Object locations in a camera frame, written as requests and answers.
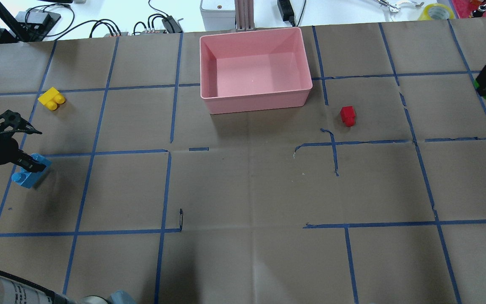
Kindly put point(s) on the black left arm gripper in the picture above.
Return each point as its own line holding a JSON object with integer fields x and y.
{"x": 2, "y": 154}

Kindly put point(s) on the blue toy block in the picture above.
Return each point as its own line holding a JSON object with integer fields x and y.
{"x": 28, "y": 178}

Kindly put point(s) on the yellow toy block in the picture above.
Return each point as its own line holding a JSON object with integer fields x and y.
{"x": 52, "y": 99}

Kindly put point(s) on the red toy block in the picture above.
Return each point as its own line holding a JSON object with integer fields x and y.
{"x": 348, "y": 116}

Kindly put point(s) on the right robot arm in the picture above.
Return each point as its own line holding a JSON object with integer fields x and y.
{"x": 367, "y": 194}

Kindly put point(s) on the pink plastic box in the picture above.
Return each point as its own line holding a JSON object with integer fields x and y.
{"x": 254, "y": 71}

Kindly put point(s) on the white box device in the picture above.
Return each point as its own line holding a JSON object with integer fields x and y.
{"x": 218, "y": 14}

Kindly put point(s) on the yellow tape roll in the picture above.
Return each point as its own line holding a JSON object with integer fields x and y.
{"x": 436, "y": 11}

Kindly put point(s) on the black power adapter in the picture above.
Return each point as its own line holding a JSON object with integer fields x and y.
{"x": 286, "y": 11}

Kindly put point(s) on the aluminium frame post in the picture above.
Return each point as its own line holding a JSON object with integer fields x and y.
{"x": 244, "y": 15}

